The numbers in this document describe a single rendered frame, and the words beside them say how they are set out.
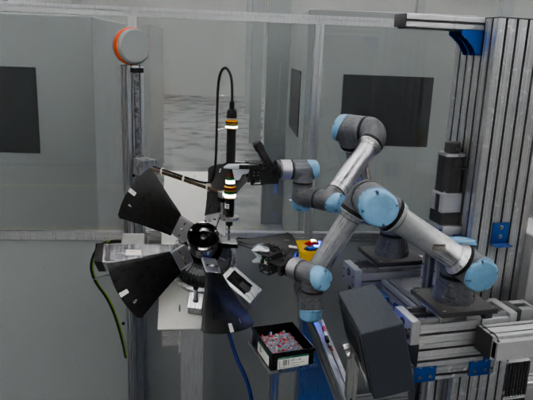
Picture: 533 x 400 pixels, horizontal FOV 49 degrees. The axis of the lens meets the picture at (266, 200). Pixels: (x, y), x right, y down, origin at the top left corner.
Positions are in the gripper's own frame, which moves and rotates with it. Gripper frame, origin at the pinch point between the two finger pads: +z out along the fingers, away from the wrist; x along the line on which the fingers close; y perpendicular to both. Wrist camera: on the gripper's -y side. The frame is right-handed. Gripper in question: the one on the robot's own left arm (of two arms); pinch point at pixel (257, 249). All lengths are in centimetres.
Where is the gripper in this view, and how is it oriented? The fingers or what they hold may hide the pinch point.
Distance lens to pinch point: 216.5
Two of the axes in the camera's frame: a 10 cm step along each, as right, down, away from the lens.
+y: -7.3, 2.4, -6.4
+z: -6.8, -2.1, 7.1
